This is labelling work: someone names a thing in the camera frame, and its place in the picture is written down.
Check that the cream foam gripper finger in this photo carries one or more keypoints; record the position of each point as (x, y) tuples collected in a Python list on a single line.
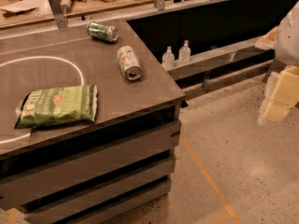
[(281, 94)]

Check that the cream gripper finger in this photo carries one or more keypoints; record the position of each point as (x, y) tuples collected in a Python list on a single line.
[(267, 41)]

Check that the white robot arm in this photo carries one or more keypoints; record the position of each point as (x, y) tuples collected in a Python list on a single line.
[(287, 45)]

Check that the white green soda can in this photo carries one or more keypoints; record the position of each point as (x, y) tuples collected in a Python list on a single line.
[(129, 64)]

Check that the right clear sanitizer bottle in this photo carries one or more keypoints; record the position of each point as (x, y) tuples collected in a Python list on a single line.
[(184, 52)]

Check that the clear sanitizer bottle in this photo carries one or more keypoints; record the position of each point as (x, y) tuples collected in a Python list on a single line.
[(184, 52), (168, 58)]

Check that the left clear sanitizer bottle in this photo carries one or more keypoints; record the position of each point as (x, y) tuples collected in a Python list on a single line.
[(168, 58)]

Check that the grey table with slats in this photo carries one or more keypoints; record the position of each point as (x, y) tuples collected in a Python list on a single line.
[(86, 172)]

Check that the green chip bag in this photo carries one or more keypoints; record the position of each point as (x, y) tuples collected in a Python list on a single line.
[(57, 106)]

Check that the white paper sheet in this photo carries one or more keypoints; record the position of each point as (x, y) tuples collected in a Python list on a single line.
[(21, 6)]

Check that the grey metal bracket left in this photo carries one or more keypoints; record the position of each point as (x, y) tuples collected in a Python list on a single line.
[(58, 14)]

